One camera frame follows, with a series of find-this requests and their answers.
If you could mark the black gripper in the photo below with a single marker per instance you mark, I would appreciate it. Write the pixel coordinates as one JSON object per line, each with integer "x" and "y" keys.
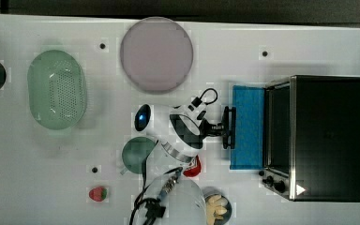
{"x": 225, "y": 129}

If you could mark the red ketchup bottle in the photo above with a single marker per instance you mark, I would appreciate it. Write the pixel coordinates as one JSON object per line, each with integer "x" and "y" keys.
{"x": 194, "y": 168}

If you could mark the large red strawberry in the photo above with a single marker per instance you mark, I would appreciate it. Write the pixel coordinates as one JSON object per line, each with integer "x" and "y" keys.
{"x": 98, "y": 194}

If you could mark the black steel toaster oven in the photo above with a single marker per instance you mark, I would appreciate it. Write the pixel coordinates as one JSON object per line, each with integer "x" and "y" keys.
{"x": 302, "y": 134}

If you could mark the lilac round plate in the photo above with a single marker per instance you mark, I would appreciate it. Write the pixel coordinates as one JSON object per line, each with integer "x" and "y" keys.
{"x": 156, "y": 54}

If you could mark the blue bowl with banana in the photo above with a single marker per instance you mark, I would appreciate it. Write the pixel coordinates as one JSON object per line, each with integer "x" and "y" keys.
{"x": 218, "y": 207}

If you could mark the green mug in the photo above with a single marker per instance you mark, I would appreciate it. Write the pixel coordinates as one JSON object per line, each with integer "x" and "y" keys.
{"x": 135, "y": 154}

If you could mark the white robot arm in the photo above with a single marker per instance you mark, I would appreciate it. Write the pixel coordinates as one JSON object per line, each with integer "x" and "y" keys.
{"x": 170, "y": 198}

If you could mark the green oval colander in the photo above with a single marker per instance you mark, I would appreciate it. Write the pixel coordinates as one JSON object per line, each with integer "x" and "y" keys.
{"x": 56, "y": 90}

